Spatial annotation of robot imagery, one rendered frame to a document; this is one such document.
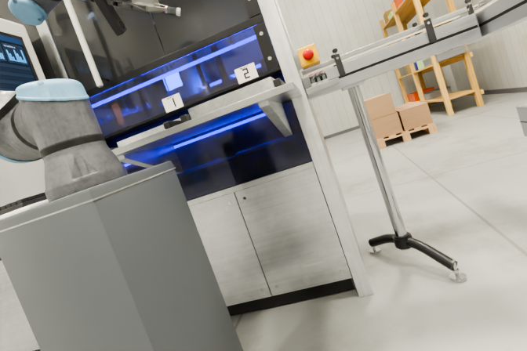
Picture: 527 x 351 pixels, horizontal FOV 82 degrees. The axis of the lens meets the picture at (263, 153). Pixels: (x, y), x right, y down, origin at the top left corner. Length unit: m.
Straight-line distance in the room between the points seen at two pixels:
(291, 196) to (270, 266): 0.33
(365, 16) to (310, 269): 7.68
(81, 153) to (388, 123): 4.13
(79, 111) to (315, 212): 0.92
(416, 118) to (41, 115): 4.28
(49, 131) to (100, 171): 0.12
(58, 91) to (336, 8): 8.19
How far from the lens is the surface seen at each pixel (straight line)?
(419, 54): 1.39
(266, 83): 0.85
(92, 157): 0.67
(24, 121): 0.74
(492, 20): 1.43
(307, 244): 1.33
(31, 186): 1.38
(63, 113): 0.69
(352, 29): 8.52
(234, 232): 1.36
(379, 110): 4.48
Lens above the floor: 0.78
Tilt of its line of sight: 4 degrees down
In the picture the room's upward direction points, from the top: 20 degrees counter-clockwise
